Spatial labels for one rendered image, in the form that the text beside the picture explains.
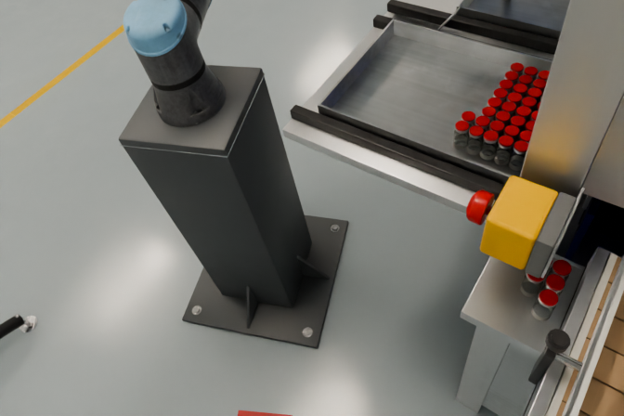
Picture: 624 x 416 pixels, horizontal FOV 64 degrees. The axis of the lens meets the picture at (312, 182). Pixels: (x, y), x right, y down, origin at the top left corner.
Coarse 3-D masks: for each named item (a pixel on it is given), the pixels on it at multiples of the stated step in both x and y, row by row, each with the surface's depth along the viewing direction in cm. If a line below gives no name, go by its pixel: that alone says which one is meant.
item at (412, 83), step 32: (384, 32) 95; (416, 32) 95; (384, 64) 94; (416, 64) 93; (448, 64) 91; (480, 64) 90; (544, 64) 84; (352, 96) 90; (384, 96) 89; (416, 96) 88; (448, 96) 86; (480, 96) 85; (384, 128) 80; (416, 128) 83; (448, 128) 82; (448, 160) 76; (480, 160) 77
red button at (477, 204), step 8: (480, 192) 58; (488, 192) 58; (472, 200) 58; (480, 200) 57; (488, 200) 57; (472, 208) 58; (480, 208) 57; (488, 208) 58; (472, 216) 58; (480, 216) 57; (480, 224) 58
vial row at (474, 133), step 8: (512, 64) 82; (520, 64) 82; (512, 72) 81; (520, 72) 82; (504, 80) 80; (512, 80) 80; (504, 88) 80; (512, 88) 82; (496, 96) 79; (504, 96) 78; (488, 104) 78; (496, 104) 78; (488, 112) 77; (496, 112) 78; (480, 120) 76; (488, 120) 76; (472, 128) 75; (480, 128) 75; (488, 128) 77; (472, 136) 75; (480, 136) 75; (472, 144) 76; (480, 144) 76; (472, 152) 78
